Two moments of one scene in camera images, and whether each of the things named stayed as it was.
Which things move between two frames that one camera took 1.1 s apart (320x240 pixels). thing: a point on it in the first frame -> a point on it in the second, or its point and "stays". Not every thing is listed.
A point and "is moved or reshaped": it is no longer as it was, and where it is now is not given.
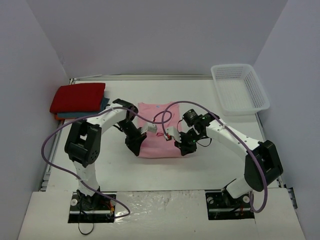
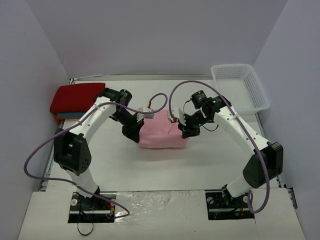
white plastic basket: (239, 90) stays
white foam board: (164, 215) stays
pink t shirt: (163, 115) is moved or reshaped
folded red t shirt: (78, 98) stays
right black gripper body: (185, 146) -> (188, 125)
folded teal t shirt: (76, 115) stays
